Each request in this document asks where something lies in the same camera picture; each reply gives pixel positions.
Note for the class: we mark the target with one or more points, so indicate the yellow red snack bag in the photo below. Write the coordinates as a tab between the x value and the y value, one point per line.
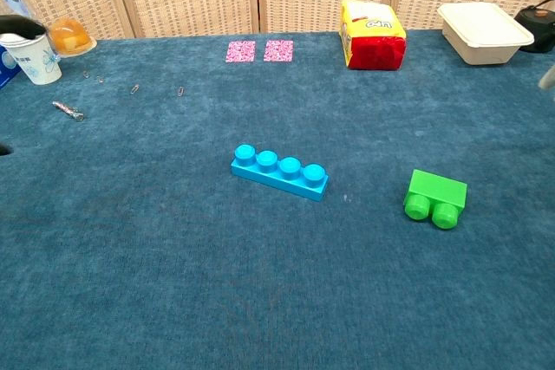
377	45

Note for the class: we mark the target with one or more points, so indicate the blue carton box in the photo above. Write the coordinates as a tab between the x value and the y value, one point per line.
6	71

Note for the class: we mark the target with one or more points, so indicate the white plastic cup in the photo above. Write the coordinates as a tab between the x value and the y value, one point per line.
37	62

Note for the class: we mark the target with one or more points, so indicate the beige lidded lunch box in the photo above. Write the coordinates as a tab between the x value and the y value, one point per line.
481	32

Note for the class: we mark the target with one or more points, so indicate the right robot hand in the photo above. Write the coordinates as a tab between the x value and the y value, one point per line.
548	77

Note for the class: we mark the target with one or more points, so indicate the blue table cloth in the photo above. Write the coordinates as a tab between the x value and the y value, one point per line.
217	257

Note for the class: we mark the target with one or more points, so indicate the blue four-stud toy brick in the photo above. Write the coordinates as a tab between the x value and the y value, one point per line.
282	177

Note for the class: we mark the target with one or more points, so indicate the orange jelly cup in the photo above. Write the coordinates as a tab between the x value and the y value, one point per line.
69	38

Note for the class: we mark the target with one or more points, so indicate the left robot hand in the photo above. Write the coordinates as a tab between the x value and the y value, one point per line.
24	25

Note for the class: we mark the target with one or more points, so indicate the green toy brick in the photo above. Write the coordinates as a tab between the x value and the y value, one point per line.
438	190

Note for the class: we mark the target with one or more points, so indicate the pink patterned card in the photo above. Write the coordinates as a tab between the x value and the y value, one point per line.
240	51
278	50

